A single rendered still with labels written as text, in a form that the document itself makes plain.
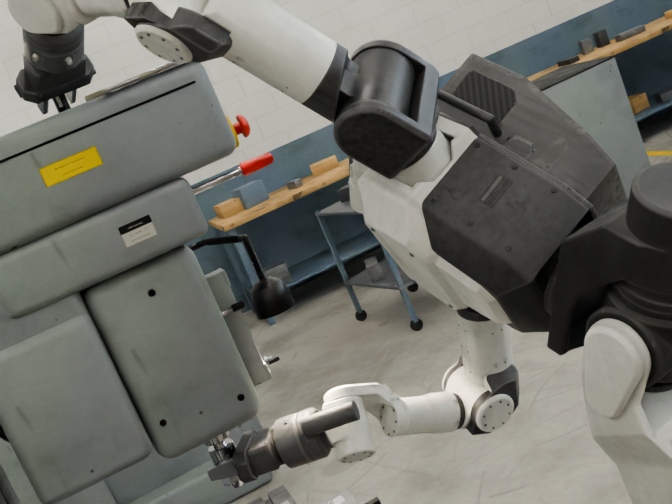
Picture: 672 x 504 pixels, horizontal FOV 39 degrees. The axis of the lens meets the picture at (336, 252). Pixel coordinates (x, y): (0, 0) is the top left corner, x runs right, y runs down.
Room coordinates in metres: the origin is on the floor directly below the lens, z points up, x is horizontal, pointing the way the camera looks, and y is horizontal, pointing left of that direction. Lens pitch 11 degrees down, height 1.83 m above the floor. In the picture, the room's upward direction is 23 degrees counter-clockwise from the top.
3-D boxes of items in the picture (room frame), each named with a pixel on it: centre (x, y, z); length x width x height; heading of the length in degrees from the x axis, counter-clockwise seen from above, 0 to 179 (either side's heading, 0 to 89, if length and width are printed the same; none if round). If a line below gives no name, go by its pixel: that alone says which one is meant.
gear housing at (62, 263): (1.57, 0.36, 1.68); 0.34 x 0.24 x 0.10; 103
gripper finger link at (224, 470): (1.55, 0.32, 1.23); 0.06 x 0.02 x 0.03; 78
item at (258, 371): (1.61, 0.21, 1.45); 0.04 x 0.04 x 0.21; 13
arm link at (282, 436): (1.56, 0.23, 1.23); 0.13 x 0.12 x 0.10; 168
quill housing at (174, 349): (1.58, 0.32, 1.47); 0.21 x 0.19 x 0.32; 13
